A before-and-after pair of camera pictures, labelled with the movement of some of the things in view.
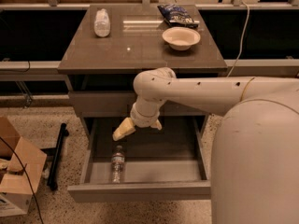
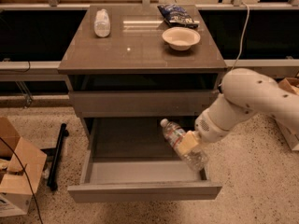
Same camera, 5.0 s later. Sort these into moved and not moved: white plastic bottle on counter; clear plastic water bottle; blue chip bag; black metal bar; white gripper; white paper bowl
Moved: clear plastic water bottle; white gripper
Not moved: white paper bowl; black metal bar; white plastic bottle on counter; blue chip bag
